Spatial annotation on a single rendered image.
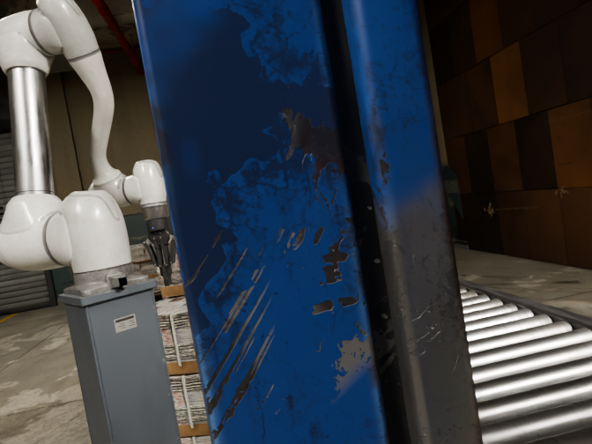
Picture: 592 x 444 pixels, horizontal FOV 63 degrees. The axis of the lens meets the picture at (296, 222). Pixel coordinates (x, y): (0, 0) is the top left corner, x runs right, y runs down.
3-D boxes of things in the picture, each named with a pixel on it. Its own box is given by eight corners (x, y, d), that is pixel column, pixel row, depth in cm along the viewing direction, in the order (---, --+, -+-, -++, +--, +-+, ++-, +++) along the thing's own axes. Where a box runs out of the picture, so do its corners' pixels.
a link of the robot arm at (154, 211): (148, 205, 177) (151, 221, 177) (135, 206, 168) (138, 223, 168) (171, 201, 175) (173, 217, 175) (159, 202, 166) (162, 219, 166)
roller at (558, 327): (365, 384, 102) (361, 360, 102) (565, 338, 108) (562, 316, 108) (372, 393, 97) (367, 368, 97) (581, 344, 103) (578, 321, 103)
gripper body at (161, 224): (172, 217, 174) (176, 242, 175) (151, 220, 176) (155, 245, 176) (162, 218, 167) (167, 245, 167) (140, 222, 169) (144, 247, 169)
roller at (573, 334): (374, 395, 95) (370, 371, 95) (587, 346, 102) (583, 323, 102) (382, 406, 90) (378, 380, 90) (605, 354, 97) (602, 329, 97)
